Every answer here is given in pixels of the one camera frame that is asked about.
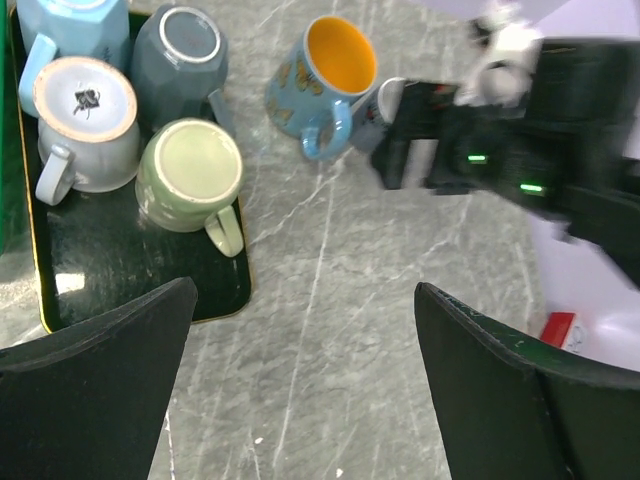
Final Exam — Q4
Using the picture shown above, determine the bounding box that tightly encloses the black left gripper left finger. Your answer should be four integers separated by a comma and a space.
1, 278, 197, 479

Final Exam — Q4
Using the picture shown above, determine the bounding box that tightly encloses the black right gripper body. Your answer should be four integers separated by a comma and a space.
370, 80, 528, 195

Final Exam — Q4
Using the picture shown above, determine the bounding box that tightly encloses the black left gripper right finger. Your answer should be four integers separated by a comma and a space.
414, 283, 639, 480

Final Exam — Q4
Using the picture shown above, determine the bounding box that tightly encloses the lavender blue small mug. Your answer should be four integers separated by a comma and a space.
350, 77, 406, 154

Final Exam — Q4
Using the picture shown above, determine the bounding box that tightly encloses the blue butterfly mug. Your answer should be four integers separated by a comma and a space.
265, 15, 377, 161

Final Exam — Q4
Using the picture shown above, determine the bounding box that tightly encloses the light green mug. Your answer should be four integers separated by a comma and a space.
135, 118, 245, 258

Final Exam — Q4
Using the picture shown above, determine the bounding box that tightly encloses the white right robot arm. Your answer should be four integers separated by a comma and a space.
370, 37, 639, 370

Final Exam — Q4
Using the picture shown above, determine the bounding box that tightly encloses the dark grey faceted mug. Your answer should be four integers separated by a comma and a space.
130, 4, 236, 136

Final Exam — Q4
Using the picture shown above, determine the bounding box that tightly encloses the white grey mug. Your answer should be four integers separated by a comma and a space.
33, 56, 141, 206

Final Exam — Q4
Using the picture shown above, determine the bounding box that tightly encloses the light blue faceted mug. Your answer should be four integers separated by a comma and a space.
16, 0, 131, 117

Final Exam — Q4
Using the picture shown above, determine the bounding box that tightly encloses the white paper tag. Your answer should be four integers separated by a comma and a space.
539, 312, 589, 356

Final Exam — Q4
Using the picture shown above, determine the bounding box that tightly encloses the black tray gold rim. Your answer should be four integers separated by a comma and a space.
21, 112, 253, 333

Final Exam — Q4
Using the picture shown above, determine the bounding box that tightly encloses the green plastic bin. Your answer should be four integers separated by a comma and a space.
1, 1, 29, 256

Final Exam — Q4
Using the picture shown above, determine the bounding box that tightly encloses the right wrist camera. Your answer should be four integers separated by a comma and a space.
454, 1, 543, 108

